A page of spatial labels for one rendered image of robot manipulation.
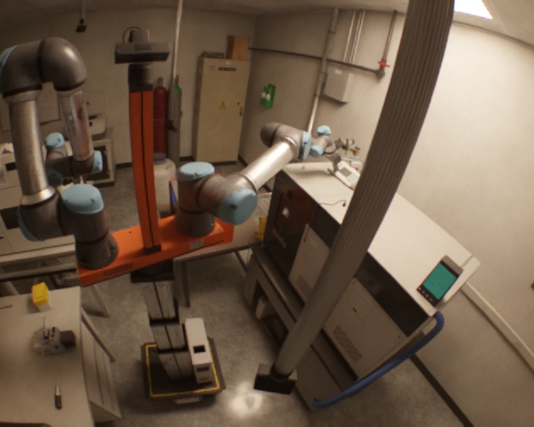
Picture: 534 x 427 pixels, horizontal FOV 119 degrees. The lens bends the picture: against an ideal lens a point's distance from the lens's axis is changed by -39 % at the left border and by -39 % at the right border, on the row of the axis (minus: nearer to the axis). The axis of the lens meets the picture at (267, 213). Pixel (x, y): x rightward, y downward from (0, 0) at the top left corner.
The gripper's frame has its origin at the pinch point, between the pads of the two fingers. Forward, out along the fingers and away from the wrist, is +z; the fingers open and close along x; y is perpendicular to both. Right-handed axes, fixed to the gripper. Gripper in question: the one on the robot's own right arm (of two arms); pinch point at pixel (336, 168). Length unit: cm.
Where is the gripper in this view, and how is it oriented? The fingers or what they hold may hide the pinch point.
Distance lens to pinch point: 166.1
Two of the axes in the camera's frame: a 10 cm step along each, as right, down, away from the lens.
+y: -8.3, 5.6, 0.1
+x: 3.9, 5.8, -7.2
